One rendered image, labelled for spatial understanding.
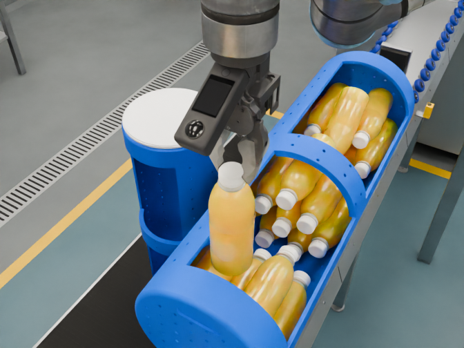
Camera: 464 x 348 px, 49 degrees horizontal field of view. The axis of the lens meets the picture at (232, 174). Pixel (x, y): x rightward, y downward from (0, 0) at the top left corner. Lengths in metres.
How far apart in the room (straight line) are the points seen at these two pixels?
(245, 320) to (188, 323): 0.11
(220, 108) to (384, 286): 1.90
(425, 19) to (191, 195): 1.31
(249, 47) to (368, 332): 1.82
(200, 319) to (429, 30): 1.69
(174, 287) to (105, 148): 2.24
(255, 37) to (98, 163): 2.42
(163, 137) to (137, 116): 0.13
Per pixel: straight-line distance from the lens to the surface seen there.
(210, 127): 0.61
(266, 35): 0.60
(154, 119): 1.49
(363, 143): 1.32
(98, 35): 4.16
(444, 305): 2.46
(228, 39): 0.59
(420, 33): 2.25
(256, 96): 0.66
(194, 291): 0.85
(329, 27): 0.67
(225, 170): 0.74
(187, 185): 1.49
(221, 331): 0.85
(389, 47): 1.79
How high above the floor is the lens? 1.94
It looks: 44 degrees down
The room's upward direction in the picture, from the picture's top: straight up
